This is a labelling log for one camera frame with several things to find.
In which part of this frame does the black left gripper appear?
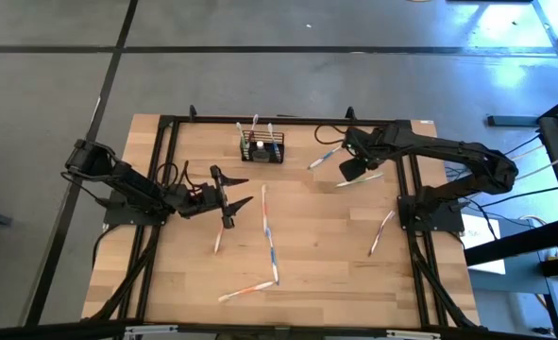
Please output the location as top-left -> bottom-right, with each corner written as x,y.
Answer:
177,164 -> 255,230

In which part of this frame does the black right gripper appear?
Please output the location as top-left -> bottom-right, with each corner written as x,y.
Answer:
338,125 -> 397,182

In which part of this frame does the green white toothbrush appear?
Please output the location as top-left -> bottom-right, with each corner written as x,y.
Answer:
234,121 -> 250,160
334,172 -> 384,189

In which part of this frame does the orange white toothbrush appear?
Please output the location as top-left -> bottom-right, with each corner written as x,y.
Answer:
213,225 -> 226,256
260,183 -> 269,233
217,280 -> 277,303

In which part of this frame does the blue white toothbrush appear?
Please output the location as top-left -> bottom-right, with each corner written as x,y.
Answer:
306,145 -> 344,171
266,228 -> 281,286
265,122 -> 281,161

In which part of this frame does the white paper sheet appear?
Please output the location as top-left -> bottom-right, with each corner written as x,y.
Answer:
460,214 -> 507,276

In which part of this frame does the grey metal floor bar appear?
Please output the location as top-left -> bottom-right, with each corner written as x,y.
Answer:
486,114 -> 542,128

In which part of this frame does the black metal beam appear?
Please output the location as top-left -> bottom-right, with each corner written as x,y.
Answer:
464,217 -> 558,266

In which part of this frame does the black wire toothbrush caddy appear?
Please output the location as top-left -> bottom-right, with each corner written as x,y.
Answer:
239,129 -> 286,165

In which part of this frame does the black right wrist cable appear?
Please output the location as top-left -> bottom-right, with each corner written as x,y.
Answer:
313,123 -> 350,146

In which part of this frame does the black aluminium table frame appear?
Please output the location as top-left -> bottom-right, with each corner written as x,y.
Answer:
82,112 -> 482,332

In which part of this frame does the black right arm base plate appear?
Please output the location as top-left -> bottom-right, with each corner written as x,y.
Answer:
397,194 -> 465,233

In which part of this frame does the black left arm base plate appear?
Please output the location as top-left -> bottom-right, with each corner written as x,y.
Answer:
102,188 -> 170,227

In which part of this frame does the silver metal bracket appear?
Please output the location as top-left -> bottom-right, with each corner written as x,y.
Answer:
385,329 -> 443,340
124,324 -> 179,339

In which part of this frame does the black power cable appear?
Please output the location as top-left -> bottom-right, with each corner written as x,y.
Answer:
504,134 -> 544,160
476,185 -> 558,209

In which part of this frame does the white cable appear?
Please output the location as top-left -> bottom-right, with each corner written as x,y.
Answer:
514,144 -> 558,180

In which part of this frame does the black camera rig bar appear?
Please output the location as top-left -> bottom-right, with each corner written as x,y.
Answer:
0,318 -> 558,340

